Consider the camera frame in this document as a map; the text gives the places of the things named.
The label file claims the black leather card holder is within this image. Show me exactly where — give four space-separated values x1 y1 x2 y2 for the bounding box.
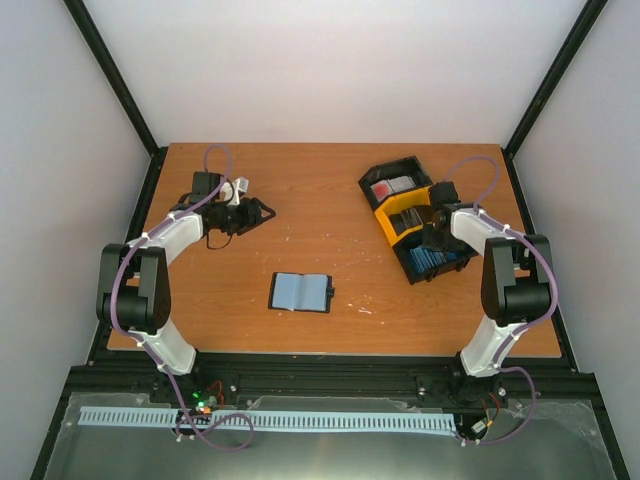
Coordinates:
268 272 335 314

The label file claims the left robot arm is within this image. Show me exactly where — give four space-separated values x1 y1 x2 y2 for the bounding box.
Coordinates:
96 171 276 403

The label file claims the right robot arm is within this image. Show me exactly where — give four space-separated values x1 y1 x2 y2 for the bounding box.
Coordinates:
423 181 558 378

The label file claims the blue card stack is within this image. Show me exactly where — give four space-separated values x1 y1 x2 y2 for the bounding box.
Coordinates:
409 246 460 274

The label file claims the black bin with blue cards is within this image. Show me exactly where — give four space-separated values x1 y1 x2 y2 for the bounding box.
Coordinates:
392 233 478 285

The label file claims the black card stack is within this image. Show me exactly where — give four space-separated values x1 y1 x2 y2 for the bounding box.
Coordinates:
389 205 431 236

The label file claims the yellow bin with black cards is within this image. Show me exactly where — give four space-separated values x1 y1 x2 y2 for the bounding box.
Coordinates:
373 187 431 247

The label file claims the red white card stack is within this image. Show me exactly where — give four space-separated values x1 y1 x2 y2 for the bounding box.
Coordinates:
371 175 415 202

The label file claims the black bin with red cards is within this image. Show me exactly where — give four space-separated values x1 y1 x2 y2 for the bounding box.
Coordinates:
358 155 433 210

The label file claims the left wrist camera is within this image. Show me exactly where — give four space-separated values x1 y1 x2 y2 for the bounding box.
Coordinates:
220 177 249 206

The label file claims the light blue cable duct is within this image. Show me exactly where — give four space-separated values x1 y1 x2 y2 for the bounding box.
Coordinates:
77 406 456 436

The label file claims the black aluminium frame rail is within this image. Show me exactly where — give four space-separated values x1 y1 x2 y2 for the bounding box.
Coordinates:
63 0 160 156

